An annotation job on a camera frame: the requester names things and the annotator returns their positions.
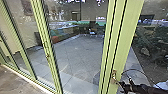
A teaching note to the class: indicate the green framed glass door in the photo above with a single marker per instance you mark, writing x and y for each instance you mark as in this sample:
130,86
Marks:
128,36
45,50
106,50
13,43

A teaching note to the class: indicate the green garden shrubs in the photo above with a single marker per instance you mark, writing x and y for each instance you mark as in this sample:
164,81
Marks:
153,40

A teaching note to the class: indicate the dark outdoor chair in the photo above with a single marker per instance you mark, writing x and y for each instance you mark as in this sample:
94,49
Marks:
92,29

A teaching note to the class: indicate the green outdoor table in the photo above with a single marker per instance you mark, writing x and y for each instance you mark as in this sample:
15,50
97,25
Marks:
86,24

